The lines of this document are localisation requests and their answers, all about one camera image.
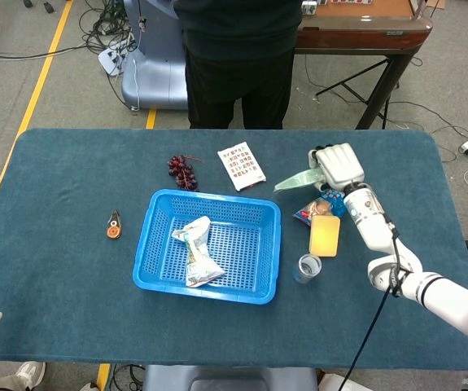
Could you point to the mahjong tile stack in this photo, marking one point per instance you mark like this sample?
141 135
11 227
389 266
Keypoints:
309 7

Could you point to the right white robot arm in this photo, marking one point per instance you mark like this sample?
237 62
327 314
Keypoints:
380 228

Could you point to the grey white sneaker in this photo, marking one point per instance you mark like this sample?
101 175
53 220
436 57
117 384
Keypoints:
30 372

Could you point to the person in black clothes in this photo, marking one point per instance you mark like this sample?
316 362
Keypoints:
237 61

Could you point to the dark red grape bunch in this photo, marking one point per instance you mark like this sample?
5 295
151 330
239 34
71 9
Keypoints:
184 173

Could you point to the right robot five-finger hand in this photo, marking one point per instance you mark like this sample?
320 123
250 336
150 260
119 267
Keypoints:
339 165

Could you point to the white red-patterned tissue pack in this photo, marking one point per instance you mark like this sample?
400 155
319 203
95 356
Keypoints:
242 166

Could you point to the blue plastic mesh basket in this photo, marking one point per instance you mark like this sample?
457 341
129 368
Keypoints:
233 291

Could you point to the blue-grey machine base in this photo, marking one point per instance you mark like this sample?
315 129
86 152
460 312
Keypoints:
156 73

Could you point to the white snack packet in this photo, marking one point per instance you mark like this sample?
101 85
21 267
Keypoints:
197 260

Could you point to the clear plastic cup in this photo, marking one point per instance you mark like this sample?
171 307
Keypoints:
307 269

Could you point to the yellow sponge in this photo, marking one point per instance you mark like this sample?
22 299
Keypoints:
324 236

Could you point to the blue snack bag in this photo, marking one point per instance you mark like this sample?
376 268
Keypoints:
317 207

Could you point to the pale green refill pouch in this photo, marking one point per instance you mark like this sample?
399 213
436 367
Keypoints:
298 179

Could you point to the brown mahjong table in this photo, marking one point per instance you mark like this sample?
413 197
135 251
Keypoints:
359 38

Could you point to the teal table cloth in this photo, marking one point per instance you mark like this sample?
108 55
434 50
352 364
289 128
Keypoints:
75 183

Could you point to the orange black correction tape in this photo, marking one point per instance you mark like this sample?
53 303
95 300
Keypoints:
113 229

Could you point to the white power strip with plugs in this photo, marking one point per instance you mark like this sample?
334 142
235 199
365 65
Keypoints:
111 57

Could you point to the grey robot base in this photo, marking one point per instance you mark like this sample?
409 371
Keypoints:
225 376

